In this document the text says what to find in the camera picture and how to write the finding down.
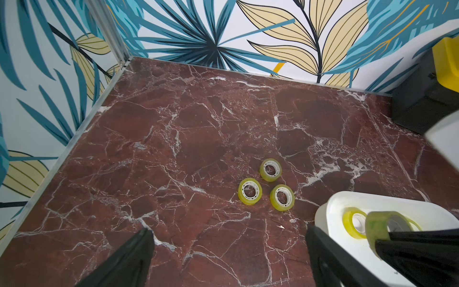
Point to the yellow black toolbox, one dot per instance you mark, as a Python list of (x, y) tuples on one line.
[(431, 92)]

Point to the yellow tape roll one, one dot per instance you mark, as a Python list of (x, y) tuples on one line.
[(270, 170)]

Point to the yellow tape roll two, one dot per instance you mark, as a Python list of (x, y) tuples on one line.
[(354, 221)]

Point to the yellow tape roll six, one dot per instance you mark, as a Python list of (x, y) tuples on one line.
[(415, 227)]

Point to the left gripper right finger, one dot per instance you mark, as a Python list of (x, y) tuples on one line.
[(332, 266)]

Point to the yellow tape roll three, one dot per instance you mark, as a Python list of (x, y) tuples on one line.
[(282, 198)]

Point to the yellow tape roll five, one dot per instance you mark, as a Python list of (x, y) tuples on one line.
[(380, 224)]

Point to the white plastic storage box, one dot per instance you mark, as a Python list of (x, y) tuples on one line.
[(429, 216)]

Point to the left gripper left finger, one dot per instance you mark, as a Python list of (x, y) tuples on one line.
[(126, 267)]

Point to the yellow tape roll four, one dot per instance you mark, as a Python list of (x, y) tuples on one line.
[(249, 191)]

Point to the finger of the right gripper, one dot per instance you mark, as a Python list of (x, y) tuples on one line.
[(426, 259)]

